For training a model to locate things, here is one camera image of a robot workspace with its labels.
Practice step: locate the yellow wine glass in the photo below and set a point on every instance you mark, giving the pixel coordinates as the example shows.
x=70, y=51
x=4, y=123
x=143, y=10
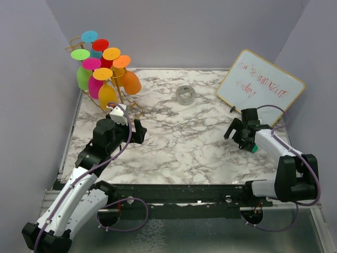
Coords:
x=107, y=59
x=106, y=93

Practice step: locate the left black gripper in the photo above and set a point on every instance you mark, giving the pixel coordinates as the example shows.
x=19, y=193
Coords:
x=135, y=137

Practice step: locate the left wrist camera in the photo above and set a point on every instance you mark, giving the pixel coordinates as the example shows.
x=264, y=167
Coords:
x=117, y=115

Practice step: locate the clear tape roll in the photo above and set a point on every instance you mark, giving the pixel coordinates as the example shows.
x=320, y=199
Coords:
x=185, y=95

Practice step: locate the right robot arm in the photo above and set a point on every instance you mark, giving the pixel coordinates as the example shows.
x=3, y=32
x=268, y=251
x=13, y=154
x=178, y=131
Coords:
x=297, y=178

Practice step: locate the green wine glass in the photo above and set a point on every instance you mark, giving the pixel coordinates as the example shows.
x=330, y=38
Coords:
x=82, y=74

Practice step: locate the yellow wine glass rear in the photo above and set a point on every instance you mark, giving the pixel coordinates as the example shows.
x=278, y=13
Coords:
x=107, y=59

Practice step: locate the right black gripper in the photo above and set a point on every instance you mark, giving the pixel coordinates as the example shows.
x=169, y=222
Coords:
x=237, y=124

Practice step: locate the orange wine glass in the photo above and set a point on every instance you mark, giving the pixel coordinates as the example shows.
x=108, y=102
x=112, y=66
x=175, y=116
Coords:
x=129, y=80

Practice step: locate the green grey eraser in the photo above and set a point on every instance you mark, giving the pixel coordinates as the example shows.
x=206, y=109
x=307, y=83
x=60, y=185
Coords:
x=254, y=149

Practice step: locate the cyan wine glass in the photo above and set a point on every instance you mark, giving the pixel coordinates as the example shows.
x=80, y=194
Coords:
x=90, y=37

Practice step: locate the yellow wine glass front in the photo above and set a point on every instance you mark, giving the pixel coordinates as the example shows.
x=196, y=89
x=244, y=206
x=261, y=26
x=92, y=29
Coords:
x=106, y=93

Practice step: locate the pink wine glass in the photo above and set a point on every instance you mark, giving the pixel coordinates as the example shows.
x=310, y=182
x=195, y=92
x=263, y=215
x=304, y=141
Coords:
x=94, y=85

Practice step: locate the yellow framed whiteboard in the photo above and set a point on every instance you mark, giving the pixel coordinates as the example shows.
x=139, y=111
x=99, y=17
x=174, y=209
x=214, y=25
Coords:
x=253, y=81

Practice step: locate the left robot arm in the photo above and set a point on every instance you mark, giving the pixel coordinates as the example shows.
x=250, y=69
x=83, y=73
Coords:
x=68, y=189

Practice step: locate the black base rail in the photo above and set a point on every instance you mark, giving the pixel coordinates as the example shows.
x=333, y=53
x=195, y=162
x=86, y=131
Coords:
x=156, y=201

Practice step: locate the red wine glass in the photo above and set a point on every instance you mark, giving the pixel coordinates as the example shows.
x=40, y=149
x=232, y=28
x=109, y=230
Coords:
x=98, y=47

